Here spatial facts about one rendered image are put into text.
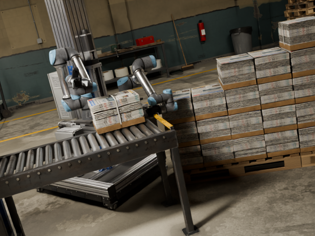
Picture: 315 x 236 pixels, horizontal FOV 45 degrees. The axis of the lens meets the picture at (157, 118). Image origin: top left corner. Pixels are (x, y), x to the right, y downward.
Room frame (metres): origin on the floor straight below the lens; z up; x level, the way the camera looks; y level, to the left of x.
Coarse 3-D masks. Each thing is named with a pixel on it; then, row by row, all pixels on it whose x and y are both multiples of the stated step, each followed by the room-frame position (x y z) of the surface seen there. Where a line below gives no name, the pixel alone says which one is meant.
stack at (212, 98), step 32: (192, 96) 3.23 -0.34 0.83; (224, 96) 3.19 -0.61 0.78; (256, 96) 3.16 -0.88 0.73; (288, 96) 3.12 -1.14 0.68; (192, 128) 3.22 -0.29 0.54; (224, 128) 3.19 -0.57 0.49; (256, 128) 3.16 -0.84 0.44; (192, 160) 3.24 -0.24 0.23; (256, 160) 3.16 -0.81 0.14; (288, 160) 3.12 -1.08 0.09
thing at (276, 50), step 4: (272, 48) 3.46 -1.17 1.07; (276, 48) 3.41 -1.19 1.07; (280, 48) 3.36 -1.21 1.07; (248, 52) 3.49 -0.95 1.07; (252, 52) 3.44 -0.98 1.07; (256, 52) 3.40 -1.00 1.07; (260, 52) 3.35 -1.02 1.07; (264, 52) 3.31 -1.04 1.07; (268, 52) 3.26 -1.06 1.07; (272, 52) 3.22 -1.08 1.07; (276, 52) 3.18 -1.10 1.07; (280, 52) 3.14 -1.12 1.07; (284, 52) 3.12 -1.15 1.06; (252, 56) 3.22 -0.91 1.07; (256, 56) 3.18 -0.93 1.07; (260, 56) 3.15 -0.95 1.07
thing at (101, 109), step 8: (104, 96) 3.00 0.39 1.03; (88, 104) 2.96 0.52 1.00; (96, 104) 2.75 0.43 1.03; (104, 104) 2.74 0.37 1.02; (96, 112) 2.73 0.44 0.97; (104, 112) 2.74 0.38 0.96; (112, 112) 2.76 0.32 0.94; (96, 120) 2.73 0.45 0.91; (104, 120) 2.74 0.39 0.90; (112, 120) 2.76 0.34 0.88; (96, 128) 2.80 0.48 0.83
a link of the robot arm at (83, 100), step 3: (90, 93) 3.27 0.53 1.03; (81, 96) 3.22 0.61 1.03; (84, 96) 3.22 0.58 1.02; (87, 96) 3.22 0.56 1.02; (90, 96) 3.25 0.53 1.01; (78, 99) 3.20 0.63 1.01; (81, 99) 3.21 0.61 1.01; (84, 99) 3.22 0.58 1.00; (87, 99) 3.22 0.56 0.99; (81, 102) 3.20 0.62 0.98; (84, 102) 3.21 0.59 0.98; (87, 102) 3.22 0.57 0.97; (81, 105) 3.20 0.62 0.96; (84, 105) 3.22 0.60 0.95; (87, 105) 3.22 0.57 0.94; (84, 108) 3.22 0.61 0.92; (87, 108) 3.22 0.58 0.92
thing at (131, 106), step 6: (126, 90) 3.05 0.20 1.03; (132, 90) 3.00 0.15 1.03; (120, 96) 2.86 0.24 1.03; (126, 96) 2.81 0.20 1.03; (132, 96) 2.79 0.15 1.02; (138, 96) 2.80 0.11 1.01; (120, 102) 2.77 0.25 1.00; (126, 102) 2.78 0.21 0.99; (132, 102) 2.79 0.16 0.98; (138, 102) 2.80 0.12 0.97; (126, 108) 2.78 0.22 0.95; (132, 108) 2.79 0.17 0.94; (138, 108) 2.80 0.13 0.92; (126, 114) 2.78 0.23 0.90; (132, 114) 2.79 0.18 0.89; (138, 114) 2.81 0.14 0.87; (126, 120) 2.78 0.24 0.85
